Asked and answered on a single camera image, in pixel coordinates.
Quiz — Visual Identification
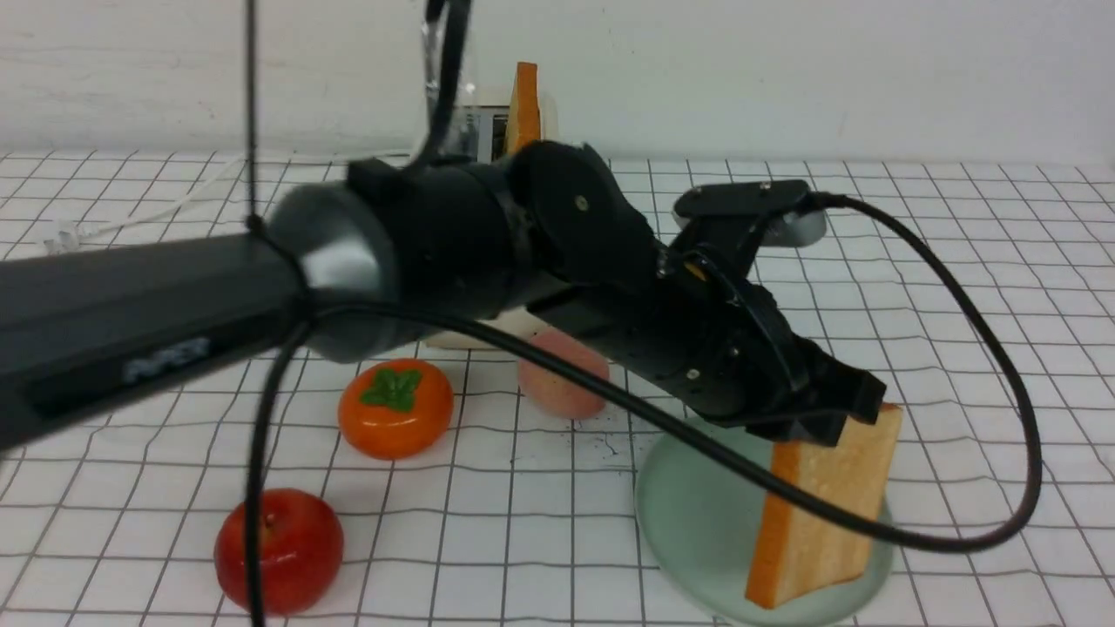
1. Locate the green plate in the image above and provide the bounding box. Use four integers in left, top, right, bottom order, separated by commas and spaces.
634, 402, 904, 626

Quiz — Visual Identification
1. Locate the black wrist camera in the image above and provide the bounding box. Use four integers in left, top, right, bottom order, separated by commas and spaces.
672, 179, 828, 247

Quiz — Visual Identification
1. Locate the orange persimmon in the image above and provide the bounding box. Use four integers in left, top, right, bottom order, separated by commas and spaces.
337, 360, 455, 461

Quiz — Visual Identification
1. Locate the pink peach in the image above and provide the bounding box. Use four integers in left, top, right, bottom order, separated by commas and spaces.
518, 328, 611, 419

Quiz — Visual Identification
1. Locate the black camera cable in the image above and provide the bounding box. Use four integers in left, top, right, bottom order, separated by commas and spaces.
242, 0, 1044, 627

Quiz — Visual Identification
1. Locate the toast slice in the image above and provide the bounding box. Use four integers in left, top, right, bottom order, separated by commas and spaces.
745, 402, 904, 610
504, 61, 543, 154

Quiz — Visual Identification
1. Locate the white grid tablecloth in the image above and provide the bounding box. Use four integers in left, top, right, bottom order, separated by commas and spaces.
0, 149, 1115, 627

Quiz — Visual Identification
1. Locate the white power cable with plug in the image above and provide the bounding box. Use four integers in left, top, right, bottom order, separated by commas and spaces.
43, 149, 410, 255

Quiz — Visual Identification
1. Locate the white two-slot toaster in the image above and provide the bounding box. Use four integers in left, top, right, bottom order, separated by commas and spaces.
421, 86, 545, 353

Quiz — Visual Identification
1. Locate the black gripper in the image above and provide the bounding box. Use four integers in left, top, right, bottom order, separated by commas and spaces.
527, 235, 888, 446

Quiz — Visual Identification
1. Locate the red apple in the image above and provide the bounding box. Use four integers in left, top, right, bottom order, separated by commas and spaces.
213, 488, 345, 617

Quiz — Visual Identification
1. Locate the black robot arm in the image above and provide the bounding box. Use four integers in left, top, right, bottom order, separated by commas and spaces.
3, 142, 885, 448

